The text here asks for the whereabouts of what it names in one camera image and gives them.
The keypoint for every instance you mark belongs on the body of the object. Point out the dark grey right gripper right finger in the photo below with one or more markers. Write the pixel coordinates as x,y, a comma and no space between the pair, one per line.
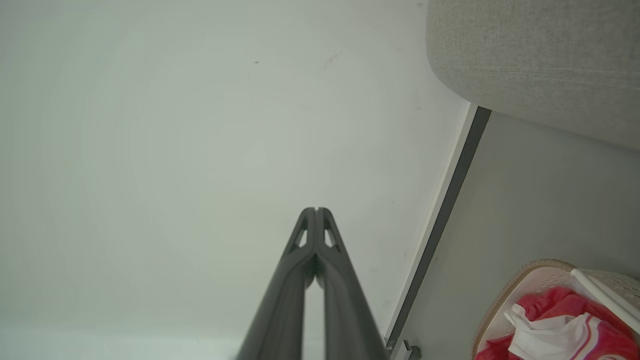
350,305

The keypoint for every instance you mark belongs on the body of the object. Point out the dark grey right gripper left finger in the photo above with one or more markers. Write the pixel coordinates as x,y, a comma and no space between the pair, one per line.
280,300

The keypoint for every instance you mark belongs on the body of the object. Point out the white garment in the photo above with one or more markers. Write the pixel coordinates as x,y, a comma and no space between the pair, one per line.
545,335

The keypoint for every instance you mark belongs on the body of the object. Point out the red basketball jersey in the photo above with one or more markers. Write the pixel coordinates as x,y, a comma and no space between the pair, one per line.
570,302

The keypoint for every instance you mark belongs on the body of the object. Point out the white laundry basket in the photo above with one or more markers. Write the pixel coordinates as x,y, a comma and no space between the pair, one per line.
540,275

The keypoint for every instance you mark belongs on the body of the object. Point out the grey metal foot bar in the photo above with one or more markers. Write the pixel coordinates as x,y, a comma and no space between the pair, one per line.
407,351

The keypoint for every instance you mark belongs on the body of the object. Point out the white and black baseboard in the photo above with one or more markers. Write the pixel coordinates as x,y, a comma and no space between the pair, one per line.
450,195

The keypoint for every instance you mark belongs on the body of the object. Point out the grey fabric sofa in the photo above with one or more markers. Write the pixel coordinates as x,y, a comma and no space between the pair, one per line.
540,60

